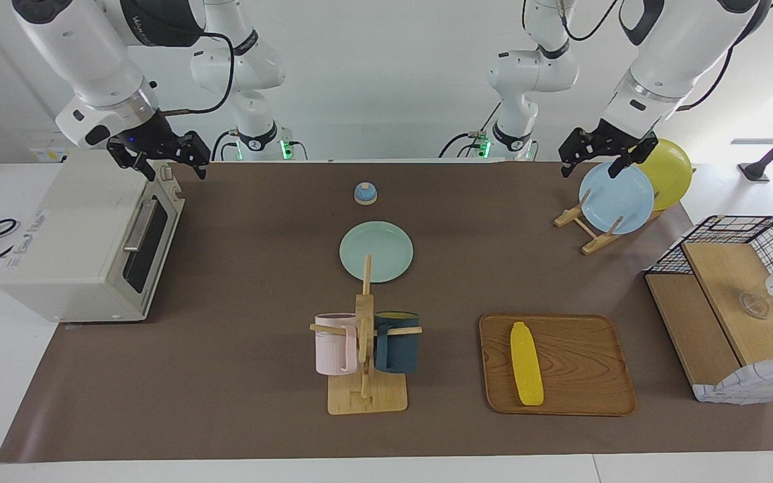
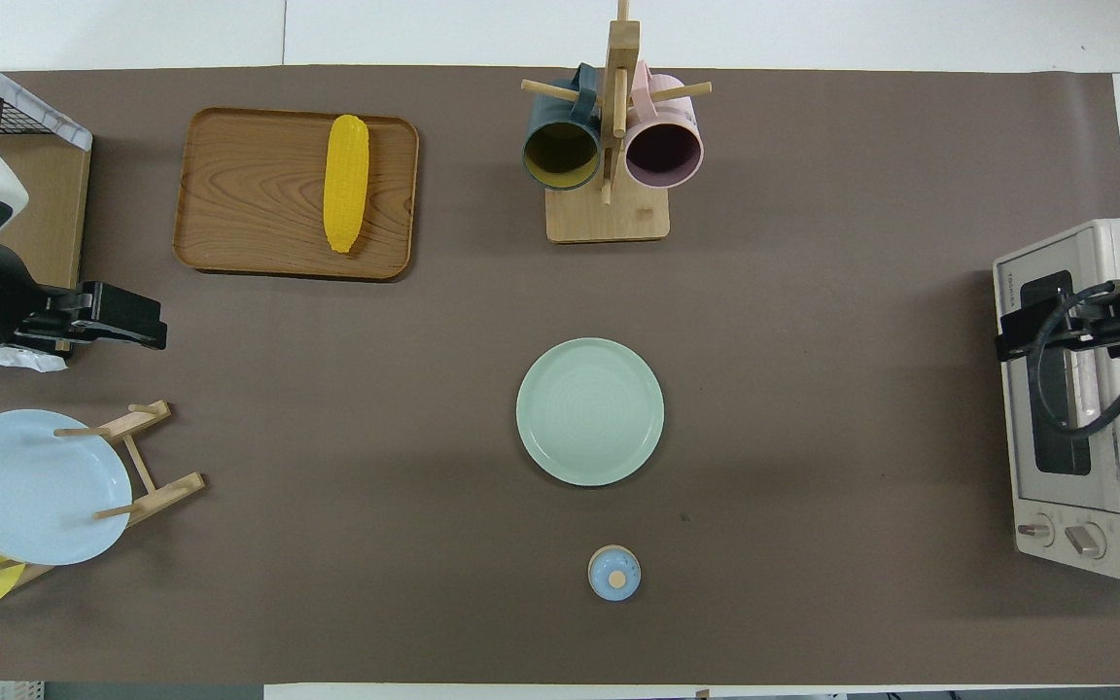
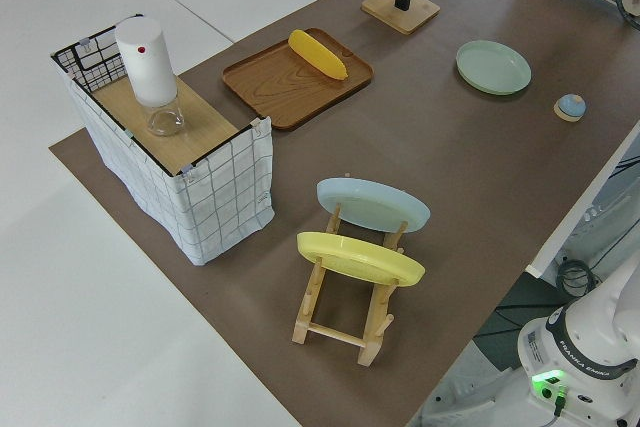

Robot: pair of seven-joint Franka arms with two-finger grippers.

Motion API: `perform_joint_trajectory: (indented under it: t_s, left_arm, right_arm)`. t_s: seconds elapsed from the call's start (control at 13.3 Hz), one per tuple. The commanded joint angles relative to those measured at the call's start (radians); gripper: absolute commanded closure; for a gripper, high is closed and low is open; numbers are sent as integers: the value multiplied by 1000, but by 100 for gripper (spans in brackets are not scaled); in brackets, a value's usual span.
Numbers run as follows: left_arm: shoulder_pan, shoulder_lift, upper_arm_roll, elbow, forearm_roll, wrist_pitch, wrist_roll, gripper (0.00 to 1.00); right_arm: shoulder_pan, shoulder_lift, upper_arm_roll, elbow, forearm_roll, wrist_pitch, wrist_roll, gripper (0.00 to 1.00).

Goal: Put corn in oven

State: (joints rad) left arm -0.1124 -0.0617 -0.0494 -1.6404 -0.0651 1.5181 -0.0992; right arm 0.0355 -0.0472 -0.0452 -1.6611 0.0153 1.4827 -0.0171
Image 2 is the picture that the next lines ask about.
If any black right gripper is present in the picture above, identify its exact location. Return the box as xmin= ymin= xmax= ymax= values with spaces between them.
xmin=996 ymin=279 xmax=1120 ymax=363

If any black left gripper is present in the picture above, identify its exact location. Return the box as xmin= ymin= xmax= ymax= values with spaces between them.
xmin=14 ymin=282 xmax=168 ymax=349

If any yellow corn cob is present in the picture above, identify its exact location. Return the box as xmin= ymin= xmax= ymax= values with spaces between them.
xmin=324 ymin=115 xmax=370 ymax=255

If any light green plate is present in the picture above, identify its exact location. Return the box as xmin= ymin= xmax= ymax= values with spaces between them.
xmin=516 ymin=337 xmax=665 ymax=487

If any white crumpled paper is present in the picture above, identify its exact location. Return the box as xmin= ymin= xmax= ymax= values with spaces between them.
xmin=0 ymin=345 xmax=70 ymax=375

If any wooden shelf box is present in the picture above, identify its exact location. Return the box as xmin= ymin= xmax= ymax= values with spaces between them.
xmin=0 ymin=76 xmax=92 ymax=293

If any wooden plate rack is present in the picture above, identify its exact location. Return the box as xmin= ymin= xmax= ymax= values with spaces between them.
xmin=0 ymin=400 xmax=206 ymax=589

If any wooden serving tray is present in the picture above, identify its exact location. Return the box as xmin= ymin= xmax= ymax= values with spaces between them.
xmin=173 ymin=107 xmax=420 ymax=281

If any light blue plate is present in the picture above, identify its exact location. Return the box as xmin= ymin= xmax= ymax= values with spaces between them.
xmin=0 ymin=409 xmax=133 ymax=567

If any brown table mat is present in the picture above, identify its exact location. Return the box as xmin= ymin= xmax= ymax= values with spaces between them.
xmin=0 ymin=66 xmax=1120 ymax=686

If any white grid patterned cloth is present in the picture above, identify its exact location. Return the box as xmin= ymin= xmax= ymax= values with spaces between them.
xmin=0 ymin=39 xmax=94 ymax=152

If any pink mug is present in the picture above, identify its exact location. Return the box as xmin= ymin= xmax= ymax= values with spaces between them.
xmin=624 ymin=60 xmax=705 ymax=190

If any wooden mug rack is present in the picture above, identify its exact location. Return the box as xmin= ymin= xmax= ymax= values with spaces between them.
xmin=521 ymin=0 xmax=714 ymax=244

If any dark teal mug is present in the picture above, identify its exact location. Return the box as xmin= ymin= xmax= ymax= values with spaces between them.
xmin=522 ymin=64 xmax=602 ymax=192

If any small blue call bell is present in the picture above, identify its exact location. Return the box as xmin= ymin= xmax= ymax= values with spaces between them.
xmin=587 ymin=545 xmax=642 ymax=602

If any black right arm gripper cable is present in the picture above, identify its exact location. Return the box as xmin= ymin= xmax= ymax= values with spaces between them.
xmin=1027 ymin=282 xmax=1120 ymax=438

